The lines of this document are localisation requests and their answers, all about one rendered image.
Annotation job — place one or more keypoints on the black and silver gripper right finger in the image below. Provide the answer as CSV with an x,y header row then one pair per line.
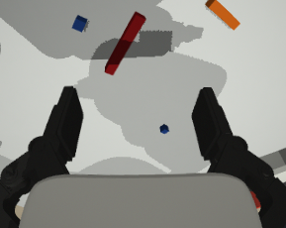
x,y
229,154

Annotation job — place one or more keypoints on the small dark blue block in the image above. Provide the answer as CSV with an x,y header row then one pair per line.
x,y
79,23
164,129

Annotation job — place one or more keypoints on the red rod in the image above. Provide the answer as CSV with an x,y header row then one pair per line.
x,y
124,43

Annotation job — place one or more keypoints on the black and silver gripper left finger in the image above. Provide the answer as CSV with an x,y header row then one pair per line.
x,y
47,155

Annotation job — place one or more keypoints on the orange rod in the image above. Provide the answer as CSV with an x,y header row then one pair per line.
x,y
223,13

